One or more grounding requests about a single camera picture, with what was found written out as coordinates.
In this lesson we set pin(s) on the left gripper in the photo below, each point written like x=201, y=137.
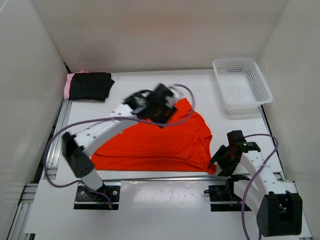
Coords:
x=167, y=107

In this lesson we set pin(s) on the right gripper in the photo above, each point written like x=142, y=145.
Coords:
x=219, y=154

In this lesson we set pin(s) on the orange t-shirt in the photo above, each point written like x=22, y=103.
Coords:
x=146, y=147

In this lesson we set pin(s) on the black t-shirt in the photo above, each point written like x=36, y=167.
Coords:
x=92, y=86

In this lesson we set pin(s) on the pink t-shirt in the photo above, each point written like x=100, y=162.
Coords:
x=69, y=77

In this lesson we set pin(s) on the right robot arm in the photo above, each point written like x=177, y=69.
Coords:
x=252, y=185

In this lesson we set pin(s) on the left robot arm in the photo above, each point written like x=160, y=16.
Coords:
x=79, y=147

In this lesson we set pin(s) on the white plastic basket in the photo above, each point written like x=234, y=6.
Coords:
x=241, y=84

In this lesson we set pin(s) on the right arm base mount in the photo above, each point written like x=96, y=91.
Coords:
x=222, y=199

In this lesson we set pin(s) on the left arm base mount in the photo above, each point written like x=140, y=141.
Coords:
x=107, y=198

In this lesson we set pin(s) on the aluminium frame rail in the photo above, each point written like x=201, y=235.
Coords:
x=28, y=192

